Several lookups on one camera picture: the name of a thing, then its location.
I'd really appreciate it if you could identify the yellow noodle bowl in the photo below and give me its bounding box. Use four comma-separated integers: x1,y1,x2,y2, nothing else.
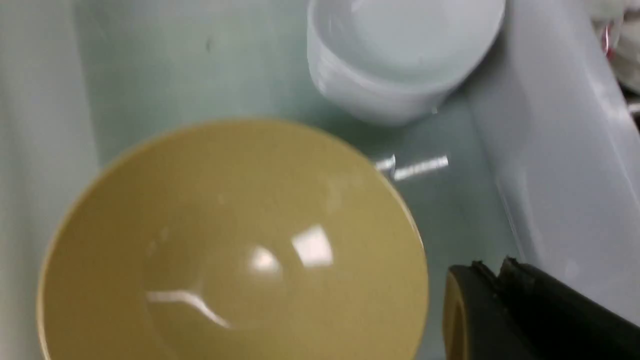
36,117,429,360

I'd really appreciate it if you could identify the large white plastic tub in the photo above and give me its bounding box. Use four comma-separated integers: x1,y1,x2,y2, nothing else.
1,0,639,360

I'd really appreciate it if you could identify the stack of white dishes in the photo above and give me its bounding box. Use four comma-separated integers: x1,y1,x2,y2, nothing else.
306,0,507,126

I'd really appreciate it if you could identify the pile of white spoons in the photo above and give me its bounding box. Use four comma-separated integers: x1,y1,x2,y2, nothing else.
583,0,640,96

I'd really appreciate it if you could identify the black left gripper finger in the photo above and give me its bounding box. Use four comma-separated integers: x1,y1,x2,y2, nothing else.
442,256,640,360

